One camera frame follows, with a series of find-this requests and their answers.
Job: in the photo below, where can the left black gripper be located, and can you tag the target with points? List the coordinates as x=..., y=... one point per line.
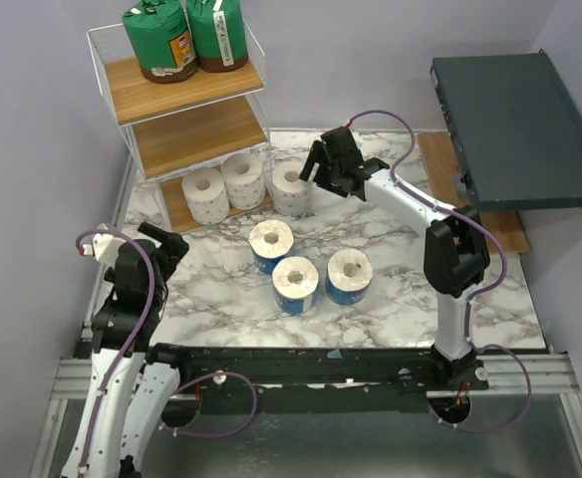
x=173, y=247

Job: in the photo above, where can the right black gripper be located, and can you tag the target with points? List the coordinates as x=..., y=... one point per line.
x=332, y=162

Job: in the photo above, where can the white patterned roll blue dots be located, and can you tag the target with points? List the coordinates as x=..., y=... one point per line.
x=205, y=195

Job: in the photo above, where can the green roll white label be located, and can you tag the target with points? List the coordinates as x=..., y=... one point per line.
x=218, y=34

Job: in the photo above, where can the green roll orange label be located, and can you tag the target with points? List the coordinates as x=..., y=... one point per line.
x=160, y=37

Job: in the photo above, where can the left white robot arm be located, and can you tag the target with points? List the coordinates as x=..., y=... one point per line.
x=130, y=382

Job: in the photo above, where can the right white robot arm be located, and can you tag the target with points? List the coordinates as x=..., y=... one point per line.
x=455, y=251

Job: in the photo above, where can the wooden board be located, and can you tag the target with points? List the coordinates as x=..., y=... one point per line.
x=442, y=168

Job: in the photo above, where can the dark teal metal box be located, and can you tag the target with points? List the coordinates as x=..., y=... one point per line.
x=514, y=128

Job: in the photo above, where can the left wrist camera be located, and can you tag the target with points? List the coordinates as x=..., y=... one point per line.
x=102, y=246

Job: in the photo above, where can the white wire wooden shelf unit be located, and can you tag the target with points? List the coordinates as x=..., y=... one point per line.
x=171, y=129

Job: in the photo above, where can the black mounting rail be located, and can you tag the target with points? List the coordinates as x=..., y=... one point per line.
x=224, y=381

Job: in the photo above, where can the aluminium extrusion rail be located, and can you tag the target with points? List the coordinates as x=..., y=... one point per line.
x=507, y=374

